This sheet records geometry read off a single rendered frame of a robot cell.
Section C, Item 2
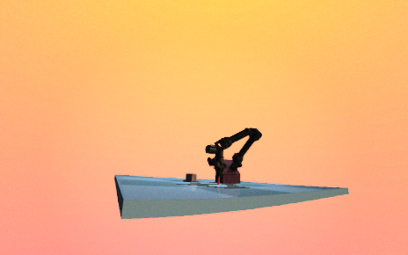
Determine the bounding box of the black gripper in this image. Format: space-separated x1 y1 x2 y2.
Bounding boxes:
209 155 228 178

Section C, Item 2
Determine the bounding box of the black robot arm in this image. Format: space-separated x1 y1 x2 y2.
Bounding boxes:
205 127 262 171

